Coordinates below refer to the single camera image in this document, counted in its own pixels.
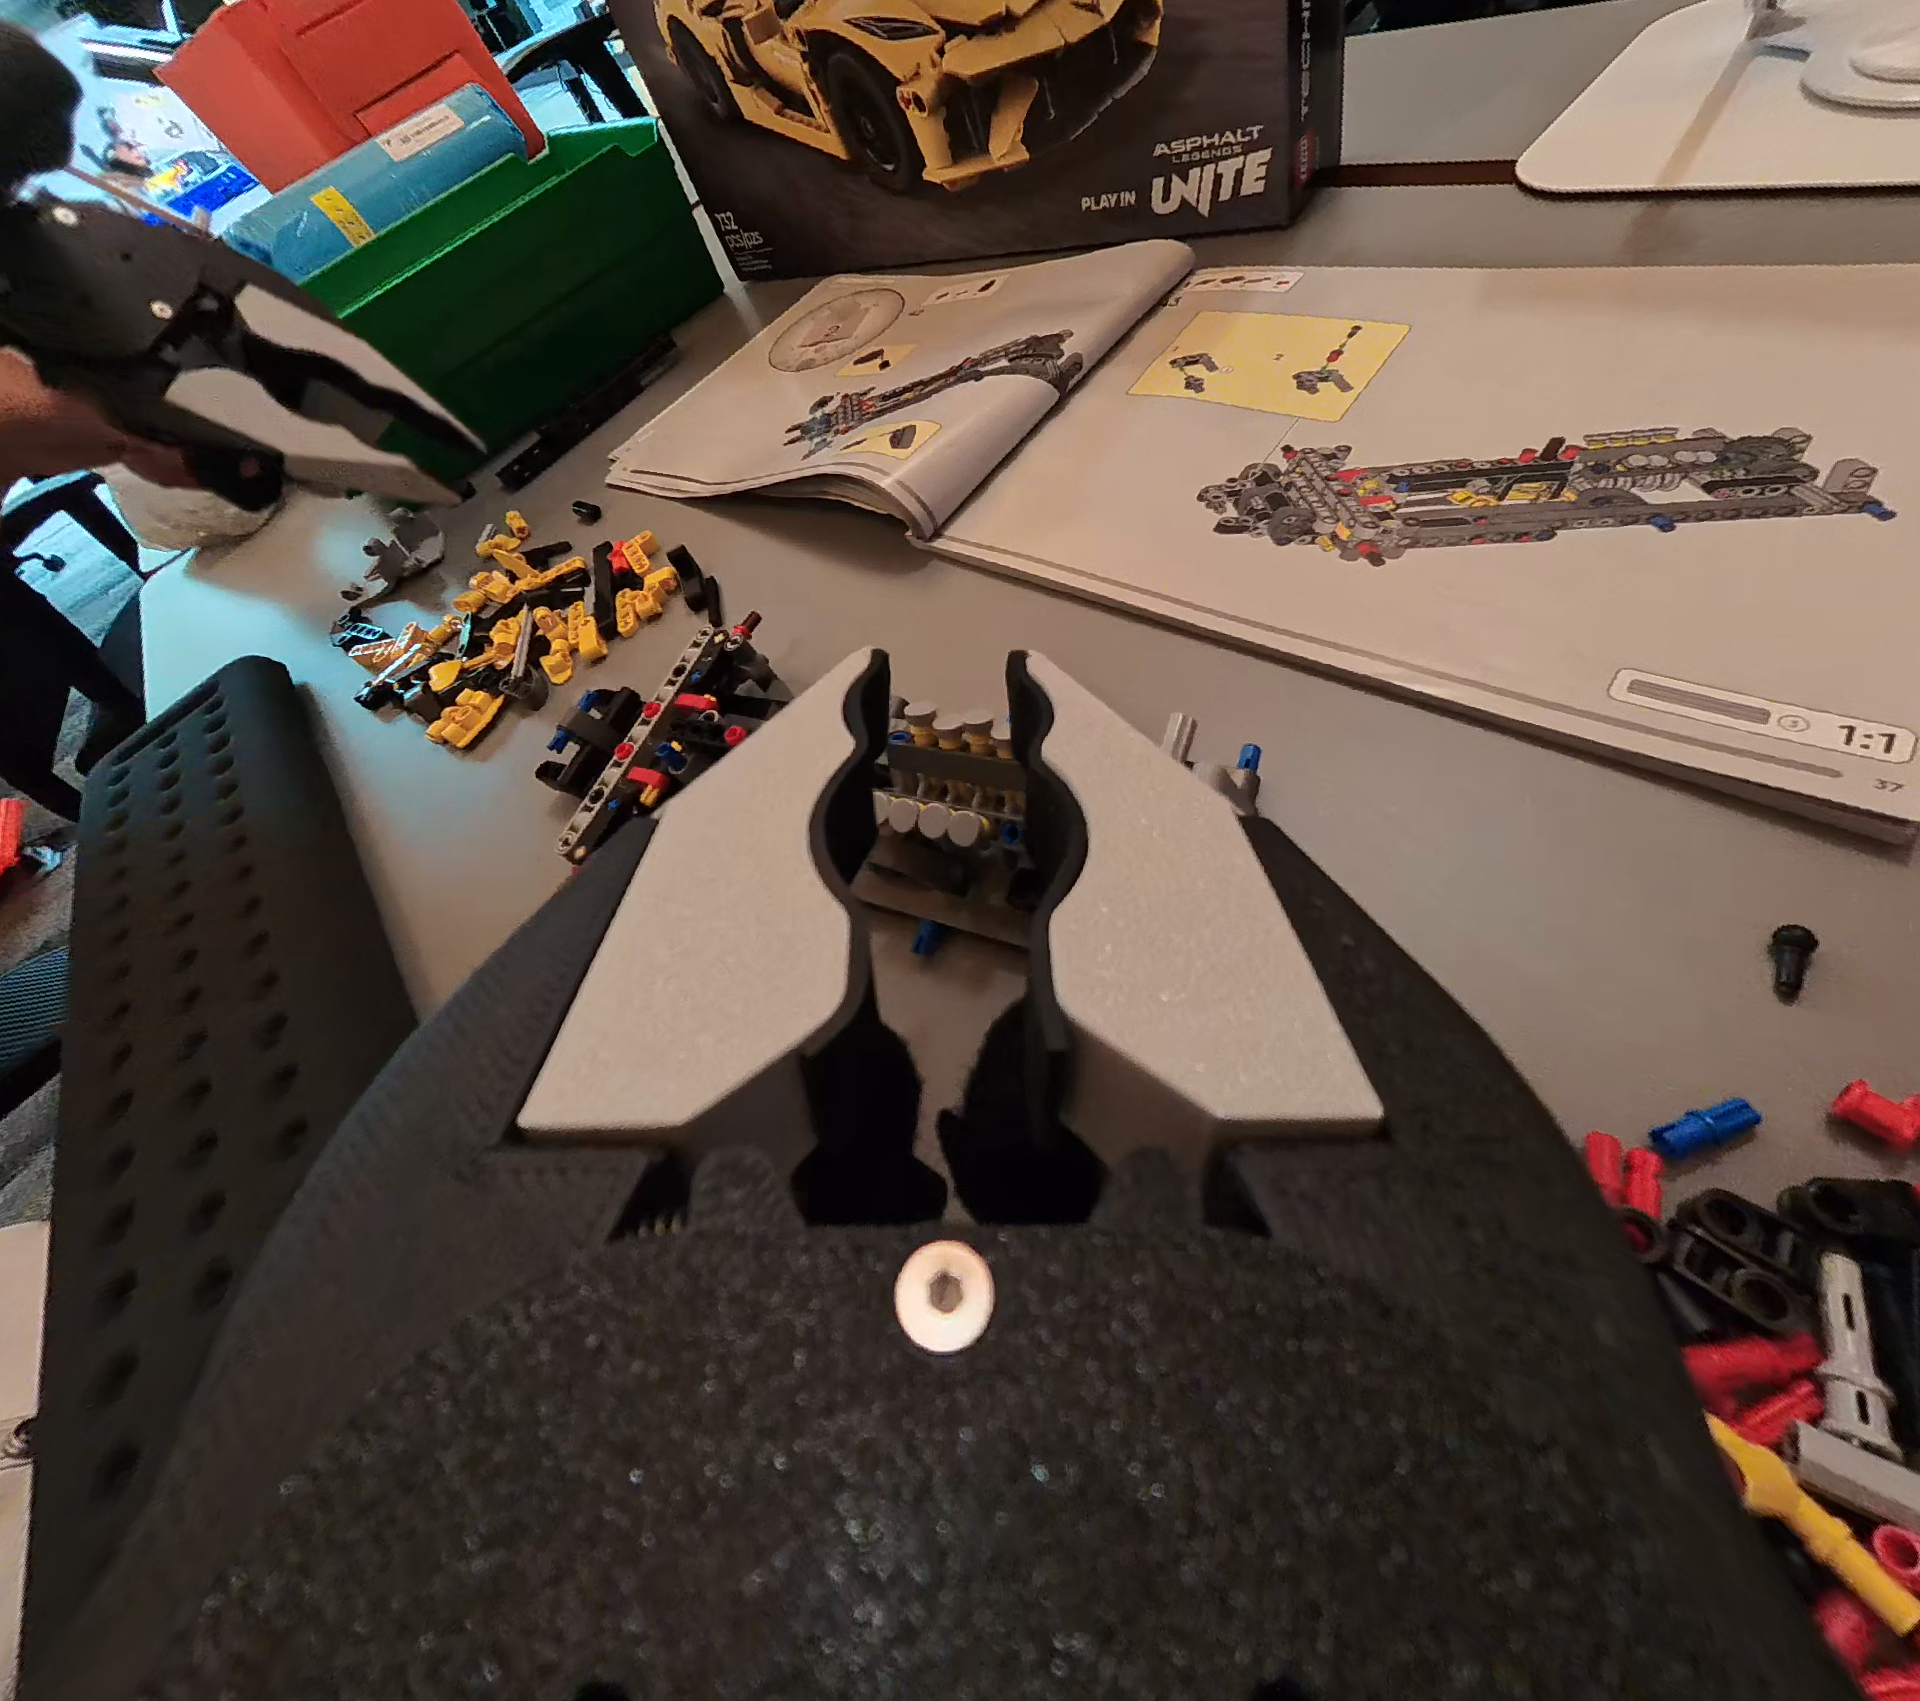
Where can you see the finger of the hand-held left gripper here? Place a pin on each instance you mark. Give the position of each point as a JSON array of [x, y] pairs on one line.
[[301, 440], [330, 358]]

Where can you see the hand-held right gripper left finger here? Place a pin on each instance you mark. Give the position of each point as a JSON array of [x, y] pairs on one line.
[[691, 980]]

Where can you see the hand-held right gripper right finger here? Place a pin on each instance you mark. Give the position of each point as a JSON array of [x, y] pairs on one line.
[[1214, 980]]

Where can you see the clear plastic bag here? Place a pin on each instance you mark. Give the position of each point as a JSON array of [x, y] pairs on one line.
[[181, 522]]

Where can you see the grey lego panel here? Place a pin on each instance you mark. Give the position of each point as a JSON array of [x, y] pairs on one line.
[[399, 553]]

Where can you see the black lego frame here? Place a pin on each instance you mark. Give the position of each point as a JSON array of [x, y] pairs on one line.
[[601, 396], [525, 464]]

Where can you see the pile of yellow black lego pieces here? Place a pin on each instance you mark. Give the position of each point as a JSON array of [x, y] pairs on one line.
[[511, 637]]

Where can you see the lego chassis assembly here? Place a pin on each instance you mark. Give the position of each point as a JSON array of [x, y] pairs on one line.
[[944, 816]]

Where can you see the pile of small lego pins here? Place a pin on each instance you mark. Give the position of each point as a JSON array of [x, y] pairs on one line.
[[1800, 1356]]

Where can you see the lego instruction booklet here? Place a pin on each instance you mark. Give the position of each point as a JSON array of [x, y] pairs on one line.
[[1501, 621]]

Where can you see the black lego pin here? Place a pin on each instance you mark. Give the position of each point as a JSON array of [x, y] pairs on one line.
[[1790, 958]]

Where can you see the red lego bush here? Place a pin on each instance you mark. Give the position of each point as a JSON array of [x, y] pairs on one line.
[[1874, 1113]]

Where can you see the lego set box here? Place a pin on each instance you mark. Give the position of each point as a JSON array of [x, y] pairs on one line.
[[975, 81]]

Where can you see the person's left hand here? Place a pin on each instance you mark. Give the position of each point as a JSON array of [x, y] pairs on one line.
[[45, 427]]

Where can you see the blue wrapped package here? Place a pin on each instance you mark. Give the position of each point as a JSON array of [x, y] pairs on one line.
[[375, 170]]

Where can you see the green plastic bin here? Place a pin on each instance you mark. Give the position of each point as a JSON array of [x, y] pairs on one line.
[[554, 277]]

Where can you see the black perforated pad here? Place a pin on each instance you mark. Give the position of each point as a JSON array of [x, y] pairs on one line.
[[194, 1057]]

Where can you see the black mesh chair seat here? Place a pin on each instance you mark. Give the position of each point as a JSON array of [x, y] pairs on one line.
[[31, 1026]]

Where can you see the white rounded board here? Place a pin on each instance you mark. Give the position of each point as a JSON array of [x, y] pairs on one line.
[[1651, 127]]

